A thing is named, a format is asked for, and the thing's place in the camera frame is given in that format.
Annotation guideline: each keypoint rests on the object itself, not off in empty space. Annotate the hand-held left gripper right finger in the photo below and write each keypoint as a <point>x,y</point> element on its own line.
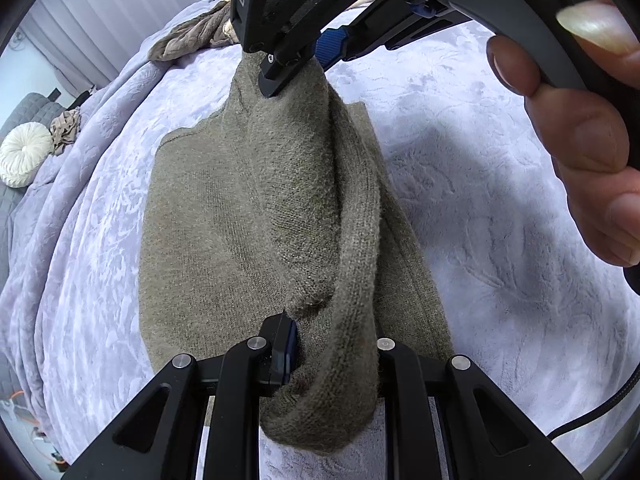
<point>395,360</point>

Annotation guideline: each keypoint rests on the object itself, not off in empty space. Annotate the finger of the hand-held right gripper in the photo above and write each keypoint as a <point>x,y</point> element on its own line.
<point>334,46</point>
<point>280,72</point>

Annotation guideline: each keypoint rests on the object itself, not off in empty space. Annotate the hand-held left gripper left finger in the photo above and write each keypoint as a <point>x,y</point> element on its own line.
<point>287,345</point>

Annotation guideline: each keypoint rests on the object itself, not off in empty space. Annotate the olive knit sweater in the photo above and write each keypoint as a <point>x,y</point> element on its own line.
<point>240,220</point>

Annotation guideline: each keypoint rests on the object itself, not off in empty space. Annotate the person's right hand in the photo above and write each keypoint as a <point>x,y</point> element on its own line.
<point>585,135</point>

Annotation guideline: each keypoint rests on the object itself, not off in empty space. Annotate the brown and beige ruffled garment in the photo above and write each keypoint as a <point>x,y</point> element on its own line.
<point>192,32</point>

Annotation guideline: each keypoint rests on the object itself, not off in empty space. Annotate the lavender plush blanket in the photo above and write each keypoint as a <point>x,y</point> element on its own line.
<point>500,270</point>

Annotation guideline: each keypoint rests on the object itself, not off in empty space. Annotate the grey pleated curtain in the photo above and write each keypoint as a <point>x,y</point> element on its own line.
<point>100,25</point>

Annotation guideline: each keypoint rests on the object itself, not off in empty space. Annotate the small brown ruffled cloth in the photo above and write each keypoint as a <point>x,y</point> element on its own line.
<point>66,130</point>

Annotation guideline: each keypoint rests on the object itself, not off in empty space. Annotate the grey quilted headboard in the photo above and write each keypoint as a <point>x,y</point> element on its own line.
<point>30,107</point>

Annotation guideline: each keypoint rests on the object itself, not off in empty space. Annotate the cream round pleated pillow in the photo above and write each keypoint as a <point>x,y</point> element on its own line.
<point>24,155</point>

